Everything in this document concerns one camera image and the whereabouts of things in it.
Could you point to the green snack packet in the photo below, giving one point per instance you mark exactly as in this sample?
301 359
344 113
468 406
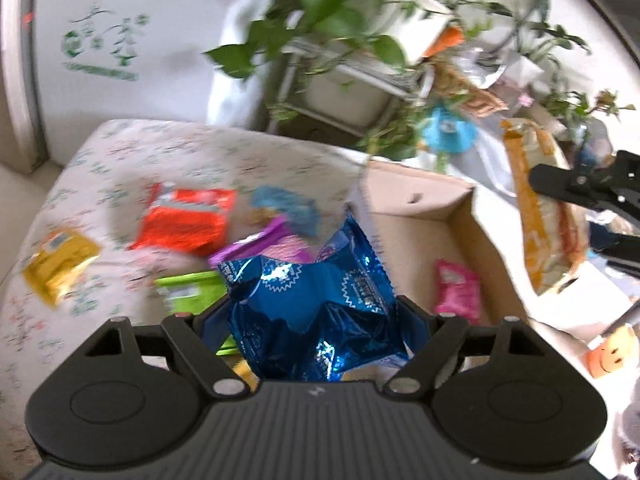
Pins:
190 290

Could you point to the white plant pot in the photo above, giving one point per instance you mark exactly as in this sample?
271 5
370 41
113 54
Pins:
350 95

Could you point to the blue foil snack packet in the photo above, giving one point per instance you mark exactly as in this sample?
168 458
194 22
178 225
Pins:
310 300

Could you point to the white refrigerator with green print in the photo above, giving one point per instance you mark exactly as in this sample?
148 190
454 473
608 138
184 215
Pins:
165 60

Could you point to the blue plastic toy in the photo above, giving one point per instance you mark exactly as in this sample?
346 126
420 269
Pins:
447 127

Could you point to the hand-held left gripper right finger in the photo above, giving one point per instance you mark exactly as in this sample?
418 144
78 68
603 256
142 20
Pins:
415 325

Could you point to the yellow snack packet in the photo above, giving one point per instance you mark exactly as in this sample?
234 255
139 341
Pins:
57 265

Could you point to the orange-red snack packet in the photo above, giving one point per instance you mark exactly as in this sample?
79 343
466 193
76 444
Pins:
185 225

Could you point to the orange smiley toy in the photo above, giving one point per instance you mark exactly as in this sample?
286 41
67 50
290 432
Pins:
610 352

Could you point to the light-blue snack packet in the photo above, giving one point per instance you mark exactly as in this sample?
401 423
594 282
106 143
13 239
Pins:
290 207

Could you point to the purple snack packet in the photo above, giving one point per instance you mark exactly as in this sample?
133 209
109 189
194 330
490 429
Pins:
265 247

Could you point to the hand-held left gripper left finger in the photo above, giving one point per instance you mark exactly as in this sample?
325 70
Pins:
216 321

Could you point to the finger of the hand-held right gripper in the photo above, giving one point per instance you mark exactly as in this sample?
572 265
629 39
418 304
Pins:
555 180
620 255

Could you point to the brown cardboard box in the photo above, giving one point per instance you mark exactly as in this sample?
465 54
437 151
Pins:
420 240

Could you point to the cream bread packet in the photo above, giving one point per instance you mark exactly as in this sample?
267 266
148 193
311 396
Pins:
537 220

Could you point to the pink snack packet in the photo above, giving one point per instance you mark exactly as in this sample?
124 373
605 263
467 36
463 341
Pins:
457 290

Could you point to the floral tablecloth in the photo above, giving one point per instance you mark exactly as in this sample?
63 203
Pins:
125 150

